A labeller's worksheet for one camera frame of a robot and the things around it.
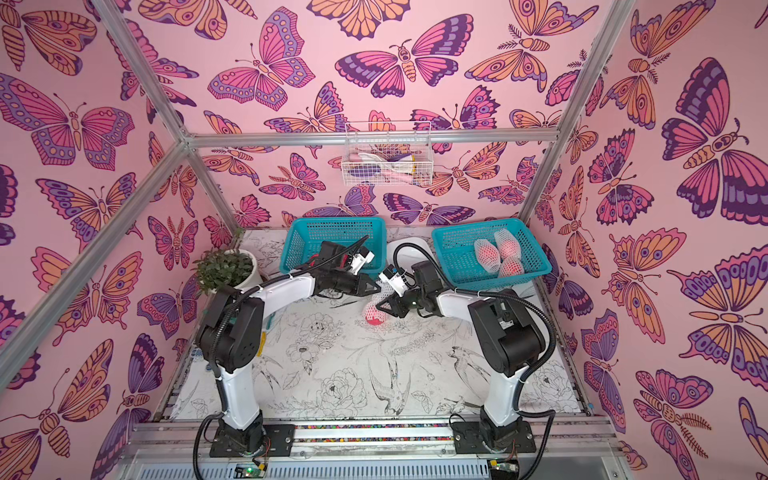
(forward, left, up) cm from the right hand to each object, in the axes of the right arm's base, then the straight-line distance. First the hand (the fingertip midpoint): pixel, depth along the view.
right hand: (384, 300), depth 93 cm
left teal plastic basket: (+29, +32, -2) cm, 43 cm away
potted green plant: (+2, +44, +13) cm, 46 cm away
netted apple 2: (+18, -35, +1) cm, 39 cm away
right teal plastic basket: (+27, -26, -5) cm, 37 cm away
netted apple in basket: (+23, -43, +1) cm, 49 cm away
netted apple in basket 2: (+14, -42, +1) cm, 44 cm away
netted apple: (-6, +3, +1) cm, 7 cm away
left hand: (+1, 0, +4) cm, 5 cm away
